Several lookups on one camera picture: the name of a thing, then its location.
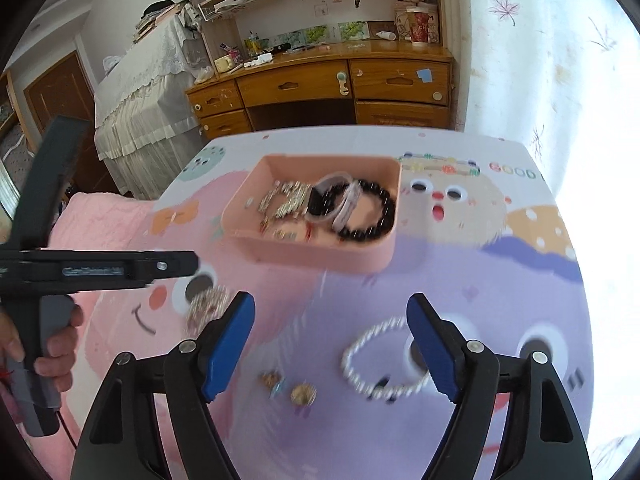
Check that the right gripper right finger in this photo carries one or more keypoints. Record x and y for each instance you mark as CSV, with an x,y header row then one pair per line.
x,y
541,439

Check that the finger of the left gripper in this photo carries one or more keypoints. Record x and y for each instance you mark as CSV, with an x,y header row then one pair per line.
x,y
71,271

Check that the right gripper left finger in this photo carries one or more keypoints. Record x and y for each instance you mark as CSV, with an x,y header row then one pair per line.
x,y
121,438

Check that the small gold earring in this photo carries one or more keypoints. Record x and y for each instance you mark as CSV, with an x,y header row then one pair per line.
x,y
303,394
273,381

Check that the gold rhinestone hair claw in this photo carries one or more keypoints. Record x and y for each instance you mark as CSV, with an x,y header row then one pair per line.
x,y
285,199

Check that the pearl bow hair clip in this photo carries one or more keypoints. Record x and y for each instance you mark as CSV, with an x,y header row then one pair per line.
x,y
206,306

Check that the person's left hand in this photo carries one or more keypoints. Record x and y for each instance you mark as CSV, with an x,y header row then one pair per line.
x,y
57,364

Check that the brown wooden door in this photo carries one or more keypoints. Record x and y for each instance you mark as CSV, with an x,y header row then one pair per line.
x,y
63,90

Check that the white lace covered furniture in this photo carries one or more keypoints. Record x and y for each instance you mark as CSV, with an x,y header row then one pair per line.
x,y
146,130

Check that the yellow mug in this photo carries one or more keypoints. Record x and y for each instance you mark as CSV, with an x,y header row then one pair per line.
x,y
224,64

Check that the cartoon print tablecloth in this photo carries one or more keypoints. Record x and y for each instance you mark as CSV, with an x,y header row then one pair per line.
x,y
477,232

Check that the wooden bookshelf hutch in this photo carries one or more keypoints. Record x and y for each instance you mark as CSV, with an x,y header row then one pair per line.
x,y
268,23

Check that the pink plastic tray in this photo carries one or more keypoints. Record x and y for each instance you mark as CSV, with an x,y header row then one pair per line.
x,y
366,245

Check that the wooden desk with drawers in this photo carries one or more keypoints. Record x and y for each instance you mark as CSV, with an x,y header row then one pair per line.
x,y
369,82

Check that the red patterned cup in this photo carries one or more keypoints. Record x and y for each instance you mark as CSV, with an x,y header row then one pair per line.
x,y
419,25

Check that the white floral curtain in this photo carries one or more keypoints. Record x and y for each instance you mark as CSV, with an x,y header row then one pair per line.
x,y
562,78

